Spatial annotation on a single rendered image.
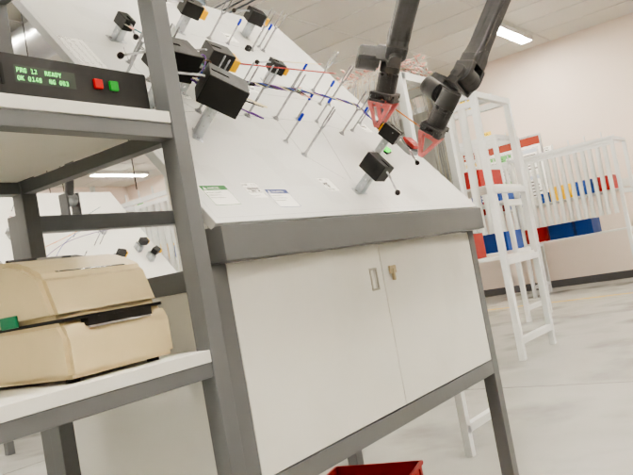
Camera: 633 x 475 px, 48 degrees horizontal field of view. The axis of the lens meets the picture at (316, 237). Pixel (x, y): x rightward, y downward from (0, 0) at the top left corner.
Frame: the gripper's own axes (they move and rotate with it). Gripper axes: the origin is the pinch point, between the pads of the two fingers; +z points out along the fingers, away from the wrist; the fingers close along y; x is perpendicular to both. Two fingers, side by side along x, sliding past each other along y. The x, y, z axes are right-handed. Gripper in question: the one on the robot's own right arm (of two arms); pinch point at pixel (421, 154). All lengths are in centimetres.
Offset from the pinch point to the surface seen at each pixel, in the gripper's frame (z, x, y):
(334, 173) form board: 5.3, -10.6, 37.2
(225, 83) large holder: -13, -28, 74
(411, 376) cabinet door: 41, 29, 41
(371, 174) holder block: 0.6, -1.6, 38.7
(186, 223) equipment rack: 3, -12, 102
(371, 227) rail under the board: 9.5, 5.4, 46.2
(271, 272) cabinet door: 15, -2, 80
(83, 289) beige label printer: 12, -15, 120
